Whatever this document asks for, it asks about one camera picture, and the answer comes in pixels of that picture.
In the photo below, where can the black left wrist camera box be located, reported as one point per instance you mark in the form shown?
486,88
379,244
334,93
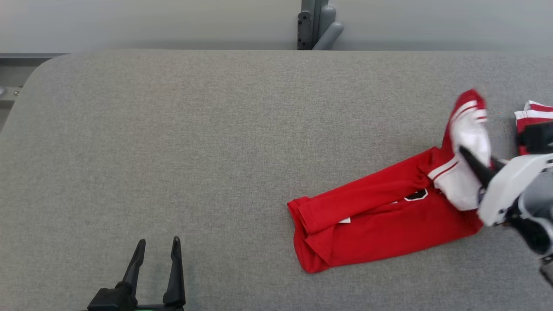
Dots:
108,300

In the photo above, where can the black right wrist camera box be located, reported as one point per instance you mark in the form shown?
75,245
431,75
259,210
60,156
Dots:
535,138

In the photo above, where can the red jersey with white sleeves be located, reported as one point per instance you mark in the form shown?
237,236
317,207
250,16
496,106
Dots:
380,224

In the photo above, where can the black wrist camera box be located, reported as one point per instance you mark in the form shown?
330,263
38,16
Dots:
535,138
108,300

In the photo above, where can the small metal floor fitting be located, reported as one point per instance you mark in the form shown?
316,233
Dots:
5,91

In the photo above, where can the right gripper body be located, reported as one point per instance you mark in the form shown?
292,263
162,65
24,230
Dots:
503,190

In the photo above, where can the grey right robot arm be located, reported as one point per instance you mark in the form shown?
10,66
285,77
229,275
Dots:
540,207

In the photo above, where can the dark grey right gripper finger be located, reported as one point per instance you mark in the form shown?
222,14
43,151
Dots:
477,166

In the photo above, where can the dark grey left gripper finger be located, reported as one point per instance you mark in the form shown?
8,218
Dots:
131,272
175,280

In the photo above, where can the dark grey post bracket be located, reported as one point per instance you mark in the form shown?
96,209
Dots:
304,32

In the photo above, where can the grey cylindrical post foot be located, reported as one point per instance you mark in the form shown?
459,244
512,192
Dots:
330,32

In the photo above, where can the red shorts with white band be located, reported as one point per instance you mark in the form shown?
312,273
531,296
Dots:
533,114

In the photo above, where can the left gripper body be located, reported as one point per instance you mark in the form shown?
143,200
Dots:
160,308

